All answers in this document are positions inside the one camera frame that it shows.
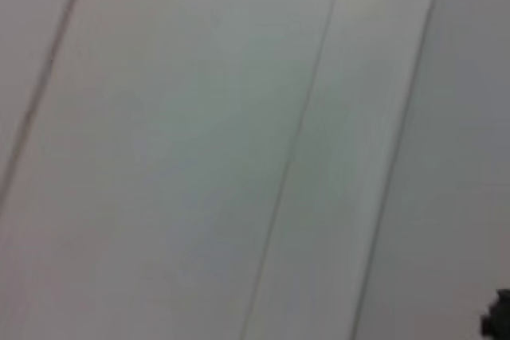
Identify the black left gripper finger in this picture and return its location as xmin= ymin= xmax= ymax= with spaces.
xmin=479 ymin=287 xmax=510 ymax=338

